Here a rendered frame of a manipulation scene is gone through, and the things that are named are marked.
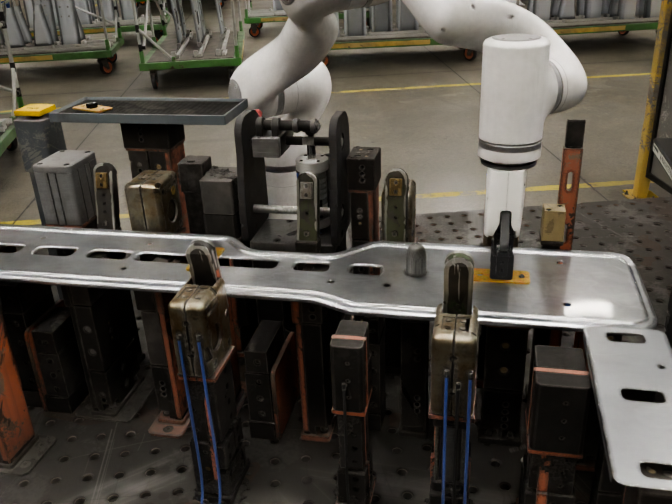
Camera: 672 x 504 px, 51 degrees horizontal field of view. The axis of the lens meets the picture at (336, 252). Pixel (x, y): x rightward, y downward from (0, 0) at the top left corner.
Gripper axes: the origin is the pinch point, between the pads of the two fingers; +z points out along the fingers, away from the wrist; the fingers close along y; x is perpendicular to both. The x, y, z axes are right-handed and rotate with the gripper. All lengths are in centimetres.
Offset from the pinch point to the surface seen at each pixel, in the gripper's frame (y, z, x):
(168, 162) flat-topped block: -30, -3, -66
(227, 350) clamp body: 15.7, 9.3, -37.9
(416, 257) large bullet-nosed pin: 1.5, -0.2, -12.3
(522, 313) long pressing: 10.3, 2.9, 2.9
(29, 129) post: -30, -9, -95
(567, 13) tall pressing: -789, 66, 78
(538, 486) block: 22.5, 21.6, 6.0
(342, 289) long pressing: 6.9, 3.0, -22.6
